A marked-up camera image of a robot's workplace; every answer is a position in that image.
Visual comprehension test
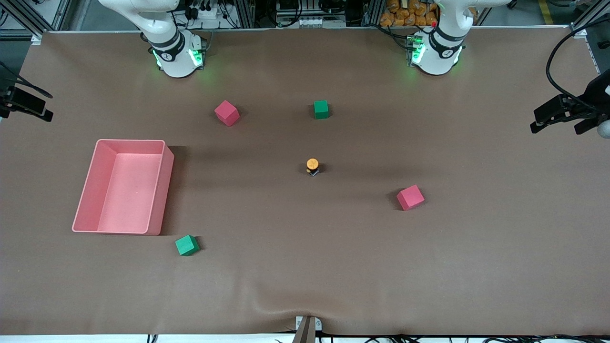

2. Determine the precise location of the aluminium frame post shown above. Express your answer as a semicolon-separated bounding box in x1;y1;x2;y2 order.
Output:
233;0;255;28
361;0;382;27

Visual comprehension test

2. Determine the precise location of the aluminium frame profile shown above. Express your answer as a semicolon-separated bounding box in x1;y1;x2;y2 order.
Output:
569;0;610;39
0;0;72;41

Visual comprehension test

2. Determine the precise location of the orange packets pile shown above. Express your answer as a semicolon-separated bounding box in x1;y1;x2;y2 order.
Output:
380;0;439;28

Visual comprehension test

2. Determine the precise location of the pink foam cube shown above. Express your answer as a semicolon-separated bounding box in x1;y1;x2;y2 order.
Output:
214;100;240;127
396;185;425;212

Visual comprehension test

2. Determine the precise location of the pink plastic bin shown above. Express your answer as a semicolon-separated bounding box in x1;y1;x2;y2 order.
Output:
71;139;175;236

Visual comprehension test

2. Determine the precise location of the brown table cover sheet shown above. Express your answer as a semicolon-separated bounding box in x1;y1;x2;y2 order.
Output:
0;26;610;336

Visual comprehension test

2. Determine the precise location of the white power strip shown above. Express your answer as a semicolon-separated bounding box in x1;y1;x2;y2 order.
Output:
187;4;224;20

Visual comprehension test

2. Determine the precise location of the metal table clamp bracket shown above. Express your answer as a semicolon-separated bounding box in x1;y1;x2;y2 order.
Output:
292;315;323;343

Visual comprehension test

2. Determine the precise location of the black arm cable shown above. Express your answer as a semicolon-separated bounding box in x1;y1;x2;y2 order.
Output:
0;62;54;98
545;26;610;112

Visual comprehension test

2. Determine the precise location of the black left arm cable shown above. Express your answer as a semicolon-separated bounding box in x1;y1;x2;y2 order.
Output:
545;26;610;112

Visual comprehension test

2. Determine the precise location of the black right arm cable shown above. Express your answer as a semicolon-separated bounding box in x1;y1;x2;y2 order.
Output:
0;62;54;98

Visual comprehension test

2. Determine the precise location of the white terminal block row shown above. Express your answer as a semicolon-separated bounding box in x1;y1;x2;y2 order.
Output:
278;17;325;28

